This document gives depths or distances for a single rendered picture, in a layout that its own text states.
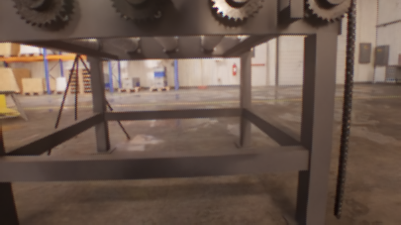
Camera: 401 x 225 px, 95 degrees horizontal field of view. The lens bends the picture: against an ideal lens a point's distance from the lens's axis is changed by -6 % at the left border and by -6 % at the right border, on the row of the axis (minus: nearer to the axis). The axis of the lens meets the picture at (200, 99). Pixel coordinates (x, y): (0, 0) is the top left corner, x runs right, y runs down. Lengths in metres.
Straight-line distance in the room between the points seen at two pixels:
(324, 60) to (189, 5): 0.48
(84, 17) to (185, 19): 0.32
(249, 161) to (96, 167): 0.52
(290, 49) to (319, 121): 10.16
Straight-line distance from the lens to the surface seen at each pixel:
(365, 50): 13.12
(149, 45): 1.64
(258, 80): 10.21
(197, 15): 0.68
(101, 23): 0.73
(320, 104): 0.77
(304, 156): 0.81
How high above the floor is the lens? 0.61
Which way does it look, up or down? 7 degrees down
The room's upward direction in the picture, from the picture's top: 1 degrees counter-clockwise
